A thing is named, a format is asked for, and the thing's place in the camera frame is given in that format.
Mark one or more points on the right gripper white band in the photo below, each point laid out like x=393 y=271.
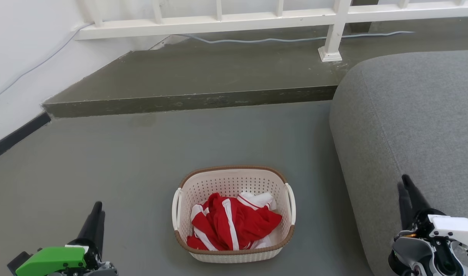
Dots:
x=449 y=226

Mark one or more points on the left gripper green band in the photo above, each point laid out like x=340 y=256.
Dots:
x=53 y=260

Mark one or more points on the white laundry basket brown rim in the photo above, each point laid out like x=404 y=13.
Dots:
x=226 y=180

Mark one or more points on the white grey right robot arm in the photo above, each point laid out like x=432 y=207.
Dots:
x=410 y=251

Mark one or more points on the grey fabric sofa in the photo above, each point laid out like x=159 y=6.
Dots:
x=418 y=122

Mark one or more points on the black baseboard strip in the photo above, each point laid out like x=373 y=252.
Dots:
x=15 y=136

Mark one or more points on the red and white garment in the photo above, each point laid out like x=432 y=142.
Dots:
x=234 y=226

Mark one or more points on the dark grey pillar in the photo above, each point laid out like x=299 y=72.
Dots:
x=360 y=26

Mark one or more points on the white metal railing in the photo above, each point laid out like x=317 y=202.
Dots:
x=218 y=23

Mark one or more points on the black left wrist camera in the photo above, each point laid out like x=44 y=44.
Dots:
x=19 y=262

